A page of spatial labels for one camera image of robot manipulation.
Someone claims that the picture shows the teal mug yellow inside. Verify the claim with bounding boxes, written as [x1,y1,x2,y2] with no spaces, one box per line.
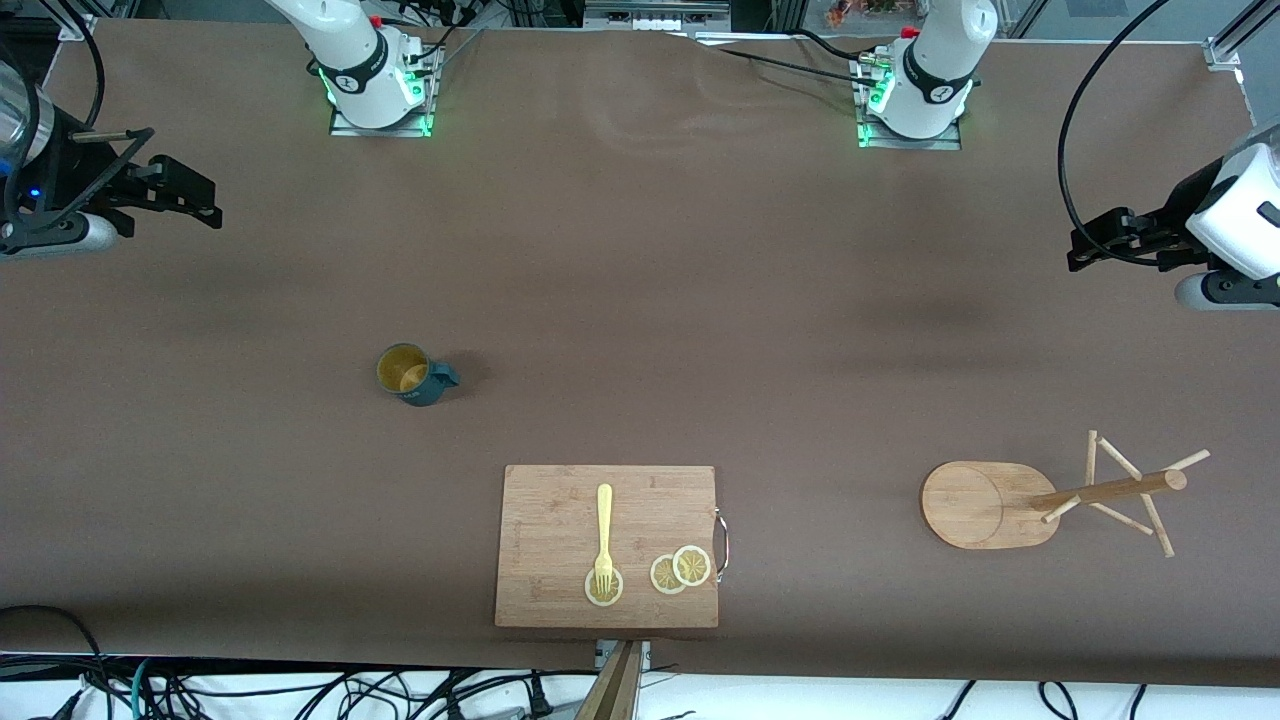
[376,343,462,407]

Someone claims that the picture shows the wooden mug rack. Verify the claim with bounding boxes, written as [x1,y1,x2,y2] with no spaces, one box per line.
[920,430,1211,559]

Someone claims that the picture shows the bamboo cutting board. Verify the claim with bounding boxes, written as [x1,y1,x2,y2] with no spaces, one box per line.
[494,465,730,630]

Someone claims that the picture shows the grey power strip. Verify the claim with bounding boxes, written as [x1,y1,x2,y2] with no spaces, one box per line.
[585,0,731,32]

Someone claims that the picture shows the yellow plastic fork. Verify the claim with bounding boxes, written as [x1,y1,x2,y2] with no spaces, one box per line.
[593,484,615,597]

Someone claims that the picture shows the wooden pole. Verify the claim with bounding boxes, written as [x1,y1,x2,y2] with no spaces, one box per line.
[575,640,644,720]

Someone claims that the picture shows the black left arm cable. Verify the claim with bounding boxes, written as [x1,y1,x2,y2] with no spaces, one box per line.
[1058,0,1201,269]

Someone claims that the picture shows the aluminium frame profile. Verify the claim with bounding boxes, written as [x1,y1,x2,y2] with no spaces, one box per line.
[40,0,97,42]

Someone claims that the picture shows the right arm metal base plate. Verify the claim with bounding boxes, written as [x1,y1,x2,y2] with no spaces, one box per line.
[328,40,441,139]

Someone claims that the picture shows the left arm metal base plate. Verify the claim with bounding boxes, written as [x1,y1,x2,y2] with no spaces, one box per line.
[852,55,963,151]

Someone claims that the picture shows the black base cable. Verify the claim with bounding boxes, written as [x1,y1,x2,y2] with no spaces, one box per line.
[385,0,483,67]
[700,30,883,93]

